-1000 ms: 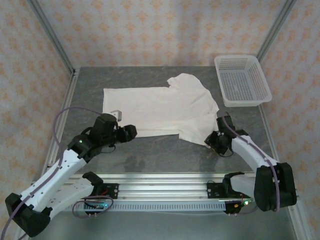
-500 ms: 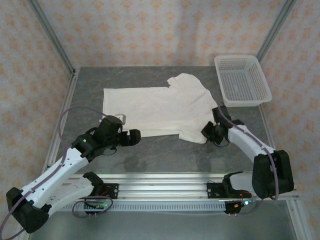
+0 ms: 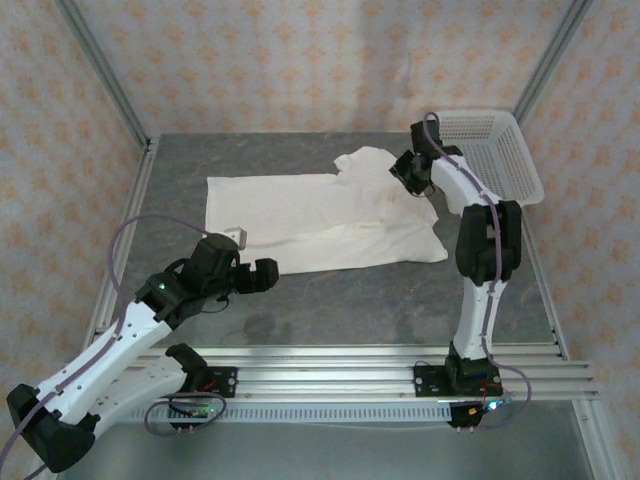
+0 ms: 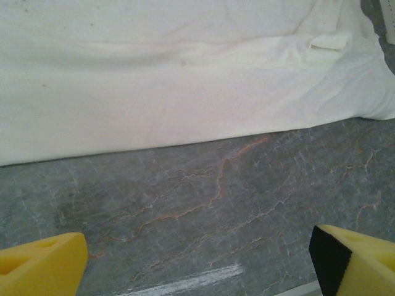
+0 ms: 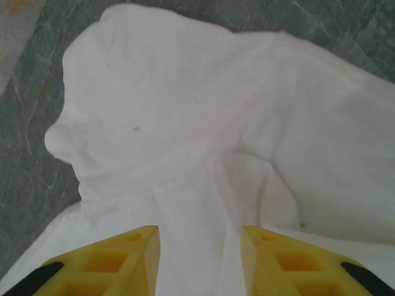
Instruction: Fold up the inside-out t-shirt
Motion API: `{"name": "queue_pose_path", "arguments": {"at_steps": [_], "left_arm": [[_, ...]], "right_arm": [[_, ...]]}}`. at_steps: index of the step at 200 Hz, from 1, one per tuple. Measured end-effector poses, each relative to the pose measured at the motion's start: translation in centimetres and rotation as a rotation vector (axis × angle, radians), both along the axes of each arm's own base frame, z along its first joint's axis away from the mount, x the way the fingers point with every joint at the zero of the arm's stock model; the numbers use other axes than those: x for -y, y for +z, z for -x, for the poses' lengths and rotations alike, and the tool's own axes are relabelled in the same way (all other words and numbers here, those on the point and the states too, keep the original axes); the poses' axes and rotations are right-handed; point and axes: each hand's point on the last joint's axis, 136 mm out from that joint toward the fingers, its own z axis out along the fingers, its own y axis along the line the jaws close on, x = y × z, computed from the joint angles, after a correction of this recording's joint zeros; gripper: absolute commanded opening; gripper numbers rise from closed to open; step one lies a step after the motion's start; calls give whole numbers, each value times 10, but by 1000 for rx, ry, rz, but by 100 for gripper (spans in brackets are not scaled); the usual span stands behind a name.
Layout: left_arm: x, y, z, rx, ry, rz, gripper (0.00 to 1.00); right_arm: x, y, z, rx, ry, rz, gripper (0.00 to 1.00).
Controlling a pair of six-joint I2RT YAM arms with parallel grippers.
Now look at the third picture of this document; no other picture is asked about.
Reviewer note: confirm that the white perforated plastic basket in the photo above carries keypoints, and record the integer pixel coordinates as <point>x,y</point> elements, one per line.
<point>500,150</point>

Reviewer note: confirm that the white t-shirt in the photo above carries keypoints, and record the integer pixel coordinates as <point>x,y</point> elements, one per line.
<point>310,230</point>

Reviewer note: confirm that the small controller circuit board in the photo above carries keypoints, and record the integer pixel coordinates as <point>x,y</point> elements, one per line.
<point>195,411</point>
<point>492,405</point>

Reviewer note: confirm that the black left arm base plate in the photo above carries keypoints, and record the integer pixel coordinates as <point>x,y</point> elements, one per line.
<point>225,382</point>

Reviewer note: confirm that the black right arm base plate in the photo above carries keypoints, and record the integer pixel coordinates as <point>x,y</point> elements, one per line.
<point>425,382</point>

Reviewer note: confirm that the aluminium frame leg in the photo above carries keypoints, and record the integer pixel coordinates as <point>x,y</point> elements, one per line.
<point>597,440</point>

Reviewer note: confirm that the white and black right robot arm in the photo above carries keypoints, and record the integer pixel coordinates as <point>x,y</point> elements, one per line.
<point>475,315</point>

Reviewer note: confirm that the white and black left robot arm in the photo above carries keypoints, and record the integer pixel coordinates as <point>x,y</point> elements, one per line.
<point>100,360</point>

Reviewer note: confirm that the aluminium frame post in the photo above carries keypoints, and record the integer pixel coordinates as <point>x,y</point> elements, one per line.
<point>550,60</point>
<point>100,70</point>

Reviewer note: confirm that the aluminium mounting rails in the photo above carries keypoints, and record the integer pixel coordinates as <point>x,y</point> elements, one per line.
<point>325,375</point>

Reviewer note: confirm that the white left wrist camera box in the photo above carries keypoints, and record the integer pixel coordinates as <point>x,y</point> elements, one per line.
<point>236,237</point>

